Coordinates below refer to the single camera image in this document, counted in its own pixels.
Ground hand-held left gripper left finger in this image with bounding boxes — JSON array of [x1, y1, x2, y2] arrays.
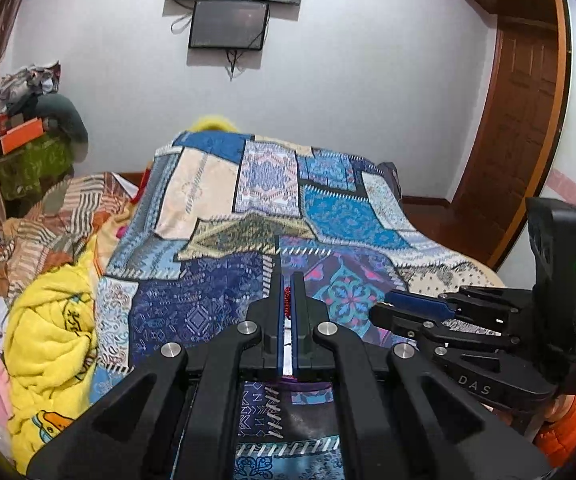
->
[[27, 247, 285, 480]]

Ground yellow cartoon blanket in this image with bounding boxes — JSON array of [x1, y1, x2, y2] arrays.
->
[[5, 245, 106, 476]]

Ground brown wooden door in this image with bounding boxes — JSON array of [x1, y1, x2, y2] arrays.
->
[[448, 15, 568, 268]]

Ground small black wall screen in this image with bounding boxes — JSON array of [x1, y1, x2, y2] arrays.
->
[[188, 0, 271, 52]]

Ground green cloth-covered cabinet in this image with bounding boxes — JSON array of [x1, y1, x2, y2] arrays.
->
[[0, 135, 76, 206]]

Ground white looped cable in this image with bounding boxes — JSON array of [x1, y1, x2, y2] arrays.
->
[[170, 9, 193, 36]]

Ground yellow pillow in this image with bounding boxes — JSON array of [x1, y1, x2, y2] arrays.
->
[[190, 115, 241, 135]]

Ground blue patchwork blanket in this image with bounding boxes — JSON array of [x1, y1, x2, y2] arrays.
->
[[88, 130, 493, 480]]

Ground orange striped blanket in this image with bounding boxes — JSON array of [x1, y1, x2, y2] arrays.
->
[[0, 172, 144, 306]]

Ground person's right forearm orange sleeve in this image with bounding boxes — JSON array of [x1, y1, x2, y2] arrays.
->
[[534, 391, 576, 469]]

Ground pile of clothes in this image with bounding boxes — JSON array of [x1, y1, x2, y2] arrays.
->
[[0, 60, 89, 161]]

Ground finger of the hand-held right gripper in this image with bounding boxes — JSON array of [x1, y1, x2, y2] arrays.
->
[[384, 288, 518, 322], [369, 304, 519, 357]]

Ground black dangling cable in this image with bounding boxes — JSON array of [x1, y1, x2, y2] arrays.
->
[[224, 49, 243, 81]]

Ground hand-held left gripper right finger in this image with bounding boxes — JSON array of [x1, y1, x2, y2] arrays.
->
[[291, 271, 554, 480]]

